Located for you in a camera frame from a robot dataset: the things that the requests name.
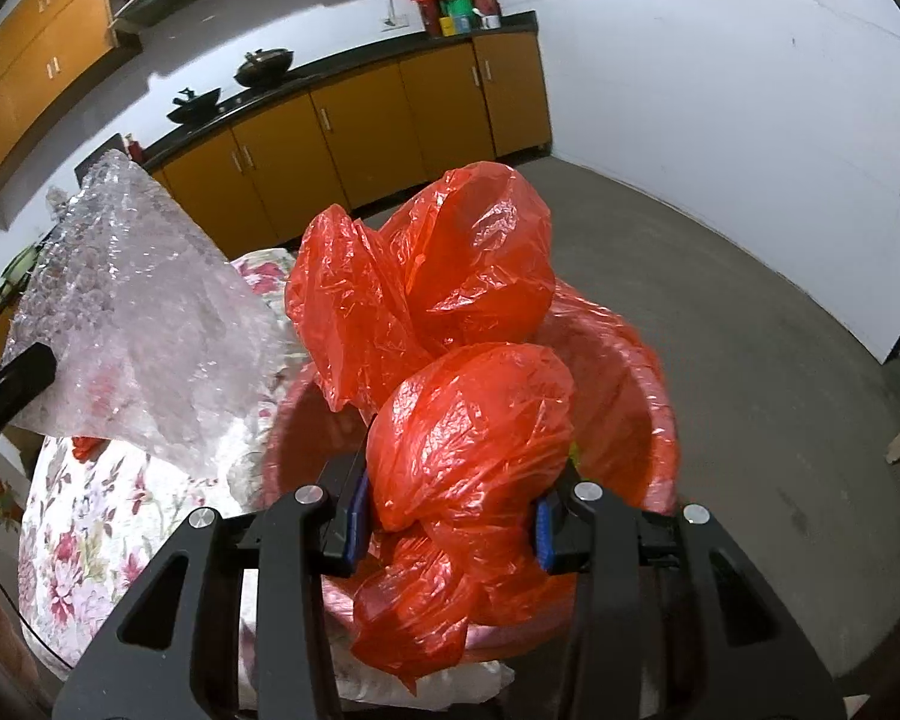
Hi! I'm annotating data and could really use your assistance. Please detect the clear bubble wrap sheet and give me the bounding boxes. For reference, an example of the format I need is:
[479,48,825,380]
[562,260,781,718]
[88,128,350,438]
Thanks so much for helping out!
[4,149,290,478]

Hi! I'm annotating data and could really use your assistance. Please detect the red plastic bag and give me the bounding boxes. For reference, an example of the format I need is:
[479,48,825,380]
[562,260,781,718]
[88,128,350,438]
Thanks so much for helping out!
[351,343,574,688]
[286,161,556,419]

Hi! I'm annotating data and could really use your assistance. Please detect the lower wooden kitchen cabinets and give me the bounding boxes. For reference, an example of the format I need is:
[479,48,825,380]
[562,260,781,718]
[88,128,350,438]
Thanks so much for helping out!
[0,29,556,369]

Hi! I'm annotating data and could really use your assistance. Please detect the green pot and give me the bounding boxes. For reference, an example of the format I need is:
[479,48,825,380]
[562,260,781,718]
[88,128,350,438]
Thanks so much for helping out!
[1,245,40,289]

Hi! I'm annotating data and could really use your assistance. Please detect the floral quilt table cover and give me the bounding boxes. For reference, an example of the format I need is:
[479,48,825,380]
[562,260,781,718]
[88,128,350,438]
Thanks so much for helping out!
[17,249,515,715]

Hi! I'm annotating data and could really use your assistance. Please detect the red plastic waste basket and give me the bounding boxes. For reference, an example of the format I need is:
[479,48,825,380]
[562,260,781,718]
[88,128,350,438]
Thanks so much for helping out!
[258,280,682,665]

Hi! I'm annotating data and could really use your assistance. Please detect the red bottle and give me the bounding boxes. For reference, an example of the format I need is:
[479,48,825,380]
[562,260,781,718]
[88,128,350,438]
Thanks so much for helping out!
[125,133,146,164]

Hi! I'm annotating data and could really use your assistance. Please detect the dark cutting board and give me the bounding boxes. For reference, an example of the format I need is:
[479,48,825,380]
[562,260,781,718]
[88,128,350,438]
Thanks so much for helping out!
[74,133,126,185]

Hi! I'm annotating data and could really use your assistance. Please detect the black countertop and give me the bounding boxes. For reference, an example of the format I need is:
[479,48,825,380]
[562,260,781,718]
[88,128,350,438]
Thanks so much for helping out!
[0,10,541,332]

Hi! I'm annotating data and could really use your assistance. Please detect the black wok with utensils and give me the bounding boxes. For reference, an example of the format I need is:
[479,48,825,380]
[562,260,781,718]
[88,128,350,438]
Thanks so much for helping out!
[167,88,221,125]

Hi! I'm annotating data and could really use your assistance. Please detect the black wok with lid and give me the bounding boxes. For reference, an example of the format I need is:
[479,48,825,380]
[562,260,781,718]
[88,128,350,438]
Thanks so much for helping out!
[233,47,294,89]

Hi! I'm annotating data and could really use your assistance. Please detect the green container on counter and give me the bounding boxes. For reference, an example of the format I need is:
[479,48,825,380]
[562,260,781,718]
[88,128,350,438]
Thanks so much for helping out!
[445,0,473,34]

